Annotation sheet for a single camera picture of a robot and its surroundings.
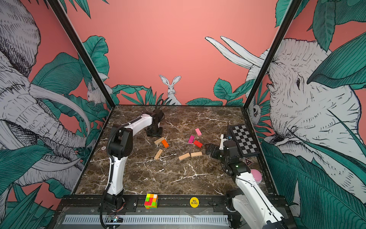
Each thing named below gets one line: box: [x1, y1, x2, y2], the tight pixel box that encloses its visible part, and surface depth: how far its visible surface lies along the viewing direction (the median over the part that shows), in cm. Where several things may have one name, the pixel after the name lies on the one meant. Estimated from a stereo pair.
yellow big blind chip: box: [189, 196, 200, 209], surface depth 76 cm
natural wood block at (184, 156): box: [178, 152, 191, 161], surface depth 94 cm
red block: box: [193, 139, 204, 148], surface depth 100 cm
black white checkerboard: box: [229, 124, 261, 157], surface depth 100 cm
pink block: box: [194, 127, 203, 136], surface depth 106 cm
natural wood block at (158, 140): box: [153, 136, 165, 146], surface depth 100 cm
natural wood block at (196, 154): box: [190, 151, 203, 158], surface depth 95 cm
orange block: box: [161, 139, 170, 148], surface depth 100 cm
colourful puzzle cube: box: [143, 193, 159, 210], surface depth 73 cm
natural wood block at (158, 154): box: [153, 148, 163, 160], surface depth 93 cm
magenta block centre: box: [187, 135, 195, 144], surface depth 103 cm
